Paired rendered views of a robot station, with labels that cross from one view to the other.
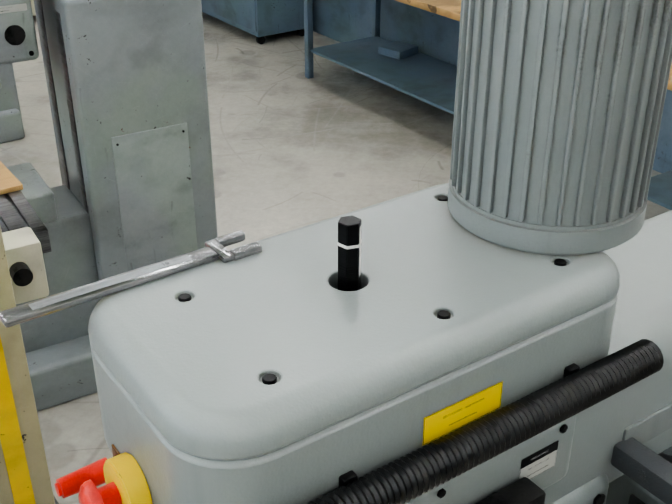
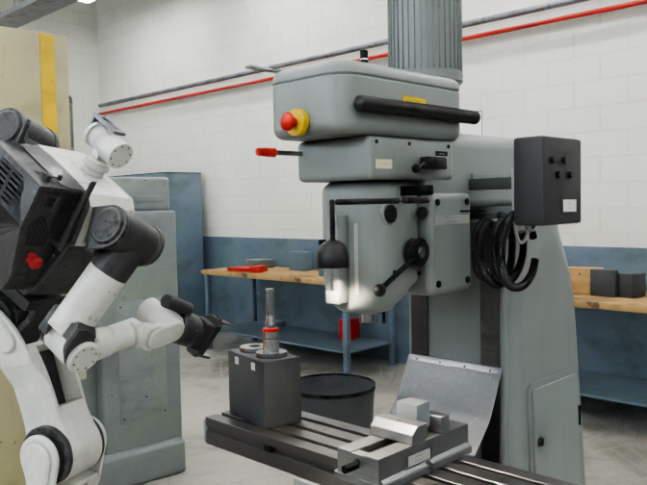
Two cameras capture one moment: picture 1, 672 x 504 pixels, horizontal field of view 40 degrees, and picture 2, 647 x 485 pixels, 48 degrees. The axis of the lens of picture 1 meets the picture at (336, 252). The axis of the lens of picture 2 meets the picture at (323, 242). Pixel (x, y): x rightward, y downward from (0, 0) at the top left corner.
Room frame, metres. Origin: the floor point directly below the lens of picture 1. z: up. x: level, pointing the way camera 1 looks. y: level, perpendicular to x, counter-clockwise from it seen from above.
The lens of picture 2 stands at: (-1.02, 0.43, 1.58)
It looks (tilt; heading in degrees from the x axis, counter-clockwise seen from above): 3 degrees down; 349
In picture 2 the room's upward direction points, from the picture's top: 1 degrees counter-clockwise
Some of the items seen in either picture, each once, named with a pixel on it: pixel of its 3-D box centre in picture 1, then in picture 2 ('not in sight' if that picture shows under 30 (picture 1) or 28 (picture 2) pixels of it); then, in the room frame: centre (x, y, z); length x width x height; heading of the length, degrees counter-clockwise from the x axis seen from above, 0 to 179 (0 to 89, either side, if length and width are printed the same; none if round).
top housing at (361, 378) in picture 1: (360, 347); (368, 108); (0.73, -0.02, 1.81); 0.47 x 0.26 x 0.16; 125
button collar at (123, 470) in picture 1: (127, 489); (297, 122); (0.59, 0.18, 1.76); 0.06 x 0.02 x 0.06; 35
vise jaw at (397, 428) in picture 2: not in sight; (399, 428); (0.58, -0.04, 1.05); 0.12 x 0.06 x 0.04; 35
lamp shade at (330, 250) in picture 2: not in sight; (332, 253); (0.57, 0.11, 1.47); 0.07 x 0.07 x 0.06
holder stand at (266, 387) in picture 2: not in sight; (263, 382); (1.06, 0.22, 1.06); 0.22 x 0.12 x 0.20; 23
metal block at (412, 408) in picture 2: not in sight; (413, 413); (0.61, -0.09, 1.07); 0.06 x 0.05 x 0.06; 35
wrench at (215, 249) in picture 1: (135, 277); (286, 72); (0.72, 0.18, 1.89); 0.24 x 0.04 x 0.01; 125
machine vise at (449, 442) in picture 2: not in sight; (405, 440); (0.59, -0.06, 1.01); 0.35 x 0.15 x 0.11; 125
